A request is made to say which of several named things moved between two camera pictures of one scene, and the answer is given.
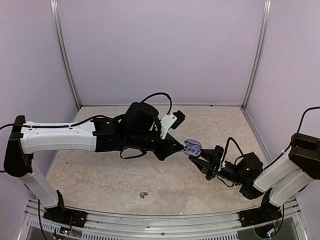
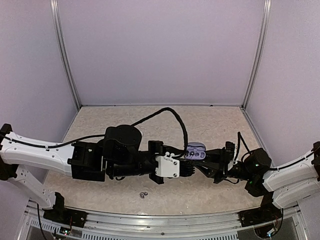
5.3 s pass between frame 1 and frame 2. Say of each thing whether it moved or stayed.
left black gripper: moved
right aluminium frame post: stayed
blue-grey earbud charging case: moved
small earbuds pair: stayed
